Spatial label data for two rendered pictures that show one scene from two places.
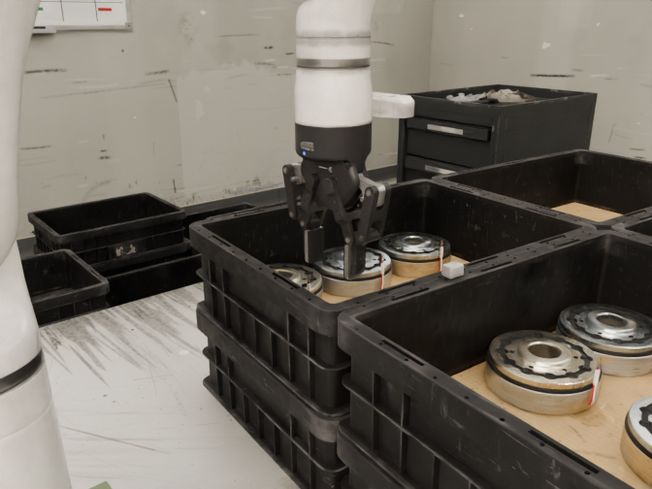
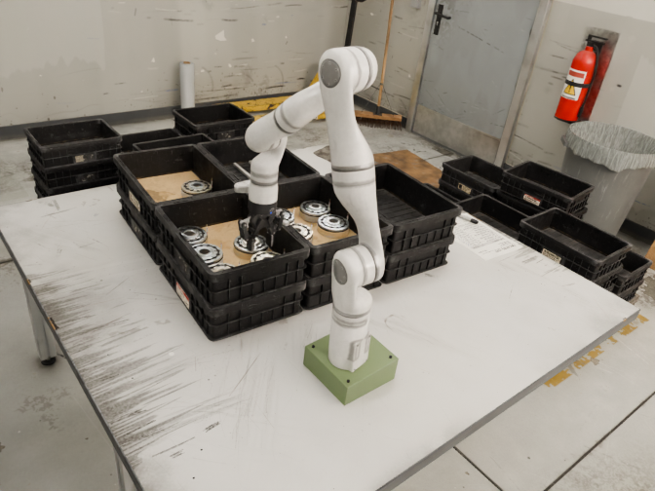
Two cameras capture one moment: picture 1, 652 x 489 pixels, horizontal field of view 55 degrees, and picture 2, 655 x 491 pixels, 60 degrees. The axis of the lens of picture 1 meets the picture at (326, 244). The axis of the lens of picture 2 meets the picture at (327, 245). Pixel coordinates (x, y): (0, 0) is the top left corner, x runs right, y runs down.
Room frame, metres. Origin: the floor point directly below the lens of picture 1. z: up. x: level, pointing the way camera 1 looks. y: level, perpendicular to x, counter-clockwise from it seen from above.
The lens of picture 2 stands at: (0.49, 1.30, 1.74)
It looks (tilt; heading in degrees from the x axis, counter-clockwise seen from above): 31 degrees down; 267
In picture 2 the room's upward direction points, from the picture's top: 7 degrees clockwise
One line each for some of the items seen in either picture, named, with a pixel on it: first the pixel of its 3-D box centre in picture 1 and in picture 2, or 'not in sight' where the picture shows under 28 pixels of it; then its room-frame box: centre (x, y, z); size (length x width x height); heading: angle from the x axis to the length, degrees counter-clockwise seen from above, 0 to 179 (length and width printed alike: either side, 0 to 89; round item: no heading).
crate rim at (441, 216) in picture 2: not in sight; (391, 194); (0.21, -0.42, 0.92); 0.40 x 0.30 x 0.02; 125
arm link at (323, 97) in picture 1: (347, 86); (259, 184); (0.62, -0.02, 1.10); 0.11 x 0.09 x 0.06; 132
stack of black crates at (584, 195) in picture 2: not in sight; (535, 215); (-0.78, -1.47, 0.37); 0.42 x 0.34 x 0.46; 129
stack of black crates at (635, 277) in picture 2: not in sight; (595, 269); (-1.03, -1.16, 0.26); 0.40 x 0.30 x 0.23; 129
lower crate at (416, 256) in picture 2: not in sight; (383, 234); (0.21, -0.42, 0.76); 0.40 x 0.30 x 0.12; 125
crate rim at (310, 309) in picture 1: (391, 235); (230, 230); (0.70, -0.08, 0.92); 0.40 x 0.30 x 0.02; 125
